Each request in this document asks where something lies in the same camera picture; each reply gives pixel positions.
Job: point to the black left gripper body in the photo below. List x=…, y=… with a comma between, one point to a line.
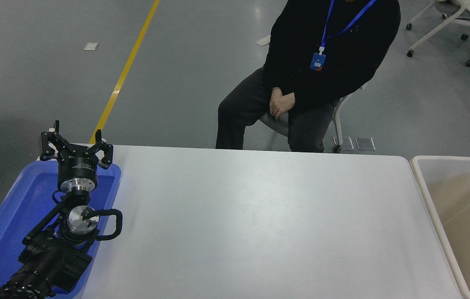
x=77, y=167

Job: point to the large pale dustbin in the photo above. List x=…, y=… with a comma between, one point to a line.
x=459, y=207

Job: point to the person's right hand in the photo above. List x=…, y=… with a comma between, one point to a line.
x=275, y=99

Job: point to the person's left hand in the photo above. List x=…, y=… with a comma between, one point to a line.
x=286, y=103

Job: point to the blue plastic tray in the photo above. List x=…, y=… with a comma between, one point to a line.
x=10, y=216

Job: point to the white object behind person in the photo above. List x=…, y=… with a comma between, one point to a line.
x=263, y=40

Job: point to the seated person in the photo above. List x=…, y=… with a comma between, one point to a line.
x=301, y=62

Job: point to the white chair under person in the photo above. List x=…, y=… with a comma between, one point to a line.
x=336, y=124

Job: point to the grey metal floor plate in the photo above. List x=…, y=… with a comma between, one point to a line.
x=365, y=143
x=348, y=143

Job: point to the white rolling chair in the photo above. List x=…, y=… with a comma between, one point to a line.
x=434, y=33

